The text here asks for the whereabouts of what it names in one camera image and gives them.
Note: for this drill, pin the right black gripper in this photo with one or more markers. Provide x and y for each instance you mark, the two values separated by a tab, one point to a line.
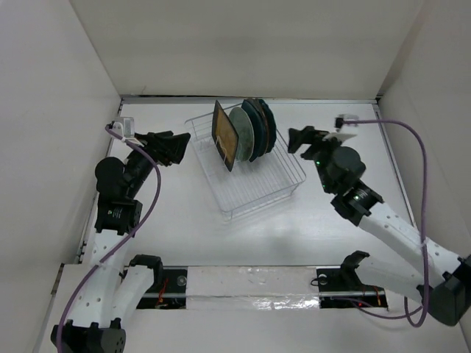
308	135

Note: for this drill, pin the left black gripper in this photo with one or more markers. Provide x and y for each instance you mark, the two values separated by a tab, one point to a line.
155	143

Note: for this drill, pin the scalloped teal round plate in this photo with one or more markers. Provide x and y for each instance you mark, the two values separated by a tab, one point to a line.
270	119

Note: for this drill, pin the teal square plate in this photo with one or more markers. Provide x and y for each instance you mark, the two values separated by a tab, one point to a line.
256	126

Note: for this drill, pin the yellow square plate black rim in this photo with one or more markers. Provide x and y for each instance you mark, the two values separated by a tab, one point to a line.
225	136

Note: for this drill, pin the mint floral round plate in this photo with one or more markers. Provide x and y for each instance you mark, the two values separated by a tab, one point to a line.
246	136

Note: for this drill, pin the smooth teal round plate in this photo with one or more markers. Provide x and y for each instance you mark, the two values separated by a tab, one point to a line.
265	127

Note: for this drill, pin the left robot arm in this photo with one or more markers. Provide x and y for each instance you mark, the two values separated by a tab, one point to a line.
95	316

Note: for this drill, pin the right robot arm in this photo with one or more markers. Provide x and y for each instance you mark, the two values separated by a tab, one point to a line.
437	278

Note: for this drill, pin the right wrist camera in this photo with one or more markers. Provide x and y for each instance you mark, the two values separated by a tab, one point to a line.
346	127

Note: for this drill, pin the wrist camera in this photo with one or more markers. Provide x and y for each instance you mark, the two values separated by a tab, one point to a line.
122	128
346	127

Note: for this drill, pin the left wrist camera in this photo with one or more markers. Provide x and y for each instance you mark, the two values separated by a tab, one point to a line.
122	128

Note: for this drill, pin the white wire dish rack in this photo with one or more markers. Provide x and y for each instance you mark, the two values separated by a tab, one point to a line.
249	186

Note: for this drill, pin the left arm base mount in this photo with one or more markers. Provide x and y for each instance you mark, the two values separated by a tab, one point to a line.
166	279

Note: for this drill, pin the metal base rail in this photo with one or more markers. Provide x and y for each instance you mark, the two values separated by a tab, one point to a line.
266	293

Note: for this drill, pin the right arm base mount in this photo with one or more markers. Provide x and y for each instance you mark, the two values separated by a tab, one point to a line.
339	287

